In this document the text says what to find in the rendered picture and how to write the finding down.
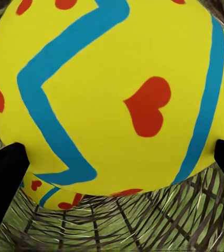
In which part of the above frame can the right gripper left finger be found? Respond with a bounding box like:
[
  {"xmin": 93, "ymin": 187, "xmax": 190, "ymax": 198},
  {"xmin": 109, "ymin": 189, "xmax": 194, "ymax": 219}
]
[{"xmin": 0, "ymin": 143, "xmax": 30, "ymax": 226}]

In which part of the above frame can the easter egg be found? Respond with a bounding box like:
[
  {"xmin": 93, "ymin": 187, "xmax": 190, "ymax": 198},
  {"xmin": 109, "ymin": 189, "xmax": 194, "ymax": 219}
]
[
  {"xmin": 20, "ymin": 170, "xmax": 85, "ymax": 211},
  {"xmin": 0, "ymin": 0, "xmax": 224, "ymax": 197}
]

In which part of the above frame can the wicker basket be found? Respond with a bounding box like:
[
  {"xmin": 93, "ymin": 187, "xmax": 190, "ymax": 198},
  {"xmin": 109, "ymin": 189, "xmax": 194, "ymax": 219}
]
[{"xmin": 0, "ymin": 0, "xmax": 224, "ymax": 252}]

